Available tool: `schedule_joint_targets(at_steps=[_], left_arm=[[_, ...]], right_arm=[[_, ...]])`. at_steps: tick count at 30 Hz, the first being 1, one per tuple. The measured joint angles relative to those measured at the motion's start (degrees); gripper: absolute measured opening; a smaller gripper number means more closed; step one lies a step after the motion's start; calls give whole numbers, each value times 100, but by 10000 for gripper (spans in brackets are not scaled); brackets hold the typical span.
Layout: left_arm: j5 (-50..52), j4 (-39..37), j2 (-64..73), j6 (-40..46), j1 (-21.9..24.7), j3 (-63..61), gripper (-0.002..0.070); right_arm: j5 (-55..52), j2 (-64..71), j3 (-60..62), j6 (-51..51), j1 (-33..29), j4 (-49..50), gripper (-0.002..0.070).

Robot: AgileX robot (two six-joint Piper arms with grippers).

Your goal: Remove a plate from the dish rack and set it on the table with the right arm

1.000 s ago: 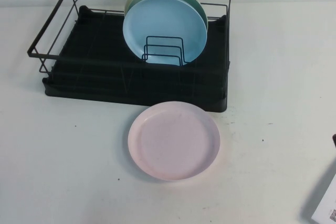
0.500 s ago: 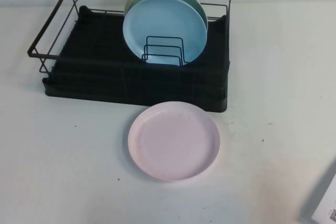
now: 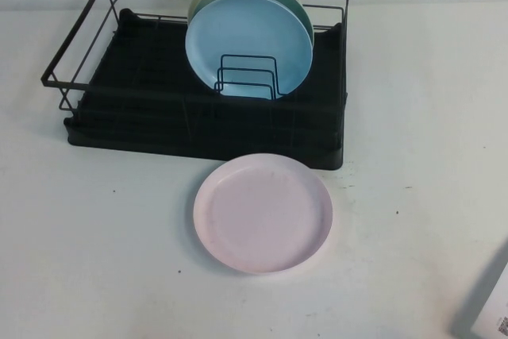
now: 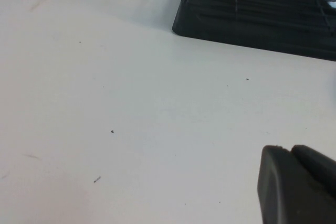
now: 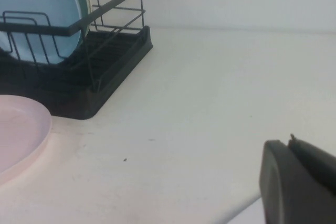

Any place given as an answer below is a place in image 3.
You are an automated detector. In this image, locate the black wire dish rack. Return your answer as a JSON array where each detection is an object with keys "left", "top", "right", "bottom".
[{"left": 39, "top": 0, "right": 351, "bottom": 117}]

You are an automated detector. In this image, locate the blue round plate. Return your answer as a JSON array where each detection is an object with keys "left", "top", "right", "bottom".
[{"left": 184, "top": 0, "right": 314, "bottom": 100}]

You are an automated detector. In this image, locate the pink round plate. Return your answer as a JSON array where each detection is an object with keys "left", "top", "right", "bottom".
[{"left": 192, "top": 154, "right": 335, "bottom": 275}]

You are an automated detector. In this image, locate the black plastic drip tray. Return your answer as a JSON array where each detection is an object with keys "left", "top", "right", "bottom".
[{"left": 63, "top": 7, "right": 350, "bottom": 171}]

